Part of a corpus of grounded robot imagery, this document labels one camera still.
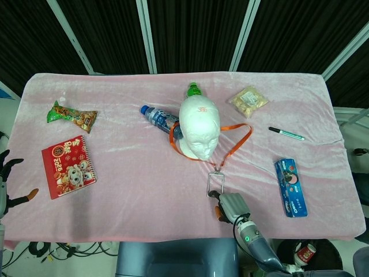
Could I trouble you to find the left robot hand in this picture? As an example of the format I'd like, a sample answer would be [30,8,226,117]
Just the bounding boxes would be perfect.
[0,149,40,216]

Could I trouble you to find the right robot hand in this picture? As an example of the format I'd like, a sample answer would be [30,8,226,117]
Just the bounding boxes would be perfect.
[208,190,251,224]

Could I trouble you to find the clear badge holder frame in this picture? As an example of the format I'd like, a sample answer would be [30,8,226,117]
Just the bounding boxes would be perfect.
[206,170,225,199]

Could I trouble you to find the orange lanyard strap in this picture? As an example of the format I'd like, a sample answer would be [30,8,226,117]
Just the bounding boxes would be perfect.
[168,122,254,171]

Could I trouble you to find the white foam mannequin head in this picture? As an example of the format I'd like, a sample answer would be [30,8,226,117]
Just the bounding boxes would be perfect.
[178,96,221,162]

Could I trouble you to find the blue cookie box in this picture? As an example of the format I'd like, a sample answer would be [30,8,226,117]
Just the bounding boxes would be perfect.
[273,158,308,218]

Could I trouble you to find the red spiral notebook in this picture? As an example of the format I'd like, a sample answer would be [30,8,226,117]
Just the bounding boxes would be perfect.
[41,135,98,200]

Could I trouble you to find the blue-grey robot torso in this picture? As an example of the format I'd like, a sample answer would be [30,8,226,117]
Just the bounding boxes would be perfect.
[115,238,240,277]

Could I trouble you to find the red paper cup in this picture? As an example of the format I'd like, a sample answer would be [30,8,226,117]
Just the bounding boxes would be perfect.
[294,242,317,265]

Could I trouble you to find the green marker black cap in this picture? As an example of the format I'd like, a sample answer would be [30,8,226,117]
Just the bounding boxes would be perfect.
[268,126,306,141]

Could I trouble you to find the green orange snack bag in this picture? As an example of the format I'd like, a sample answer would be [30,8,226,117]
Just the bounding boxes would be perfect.
[47,100,98,134]

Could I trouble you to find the pink velvet table cloth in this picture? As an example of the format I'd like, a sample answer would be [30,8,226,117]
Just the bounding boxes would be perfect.
[0,72,366,251]

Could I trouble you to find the clear bag beige snacks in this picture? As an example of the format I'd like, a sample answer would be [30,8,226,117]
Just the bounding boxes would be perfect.
[225,85,270,119]

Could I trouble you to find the blue water bottle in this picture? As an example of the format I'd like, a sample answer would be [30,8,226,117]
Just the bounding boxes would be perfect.
[140,104,185,141]

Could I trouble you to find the green cap bottle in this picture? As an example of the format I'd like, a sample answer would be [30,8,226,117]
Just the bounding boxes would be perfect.
[186,82,204,99]

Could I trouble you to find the black pleated curtain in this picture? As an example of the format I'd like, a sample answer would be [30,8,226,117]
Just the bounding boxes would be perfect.
[0,0,369,107]

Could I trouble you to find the black floor cable bundle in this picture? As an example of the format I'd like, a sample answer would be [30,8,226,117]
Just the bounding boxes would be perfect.
[27,241,119,264]

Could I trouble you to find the white partition post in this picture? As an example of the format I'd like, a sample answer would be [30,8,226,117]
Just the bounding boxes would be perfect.
[135,0,159,74]
[0,80,21,102]
[46,0,97,75]
[229,0,262,72]
[322,20,369,81]

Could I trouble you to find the white side table frame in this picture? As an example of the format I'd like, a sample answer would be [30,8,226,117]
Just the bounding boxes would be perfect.
[333,106,369,128]

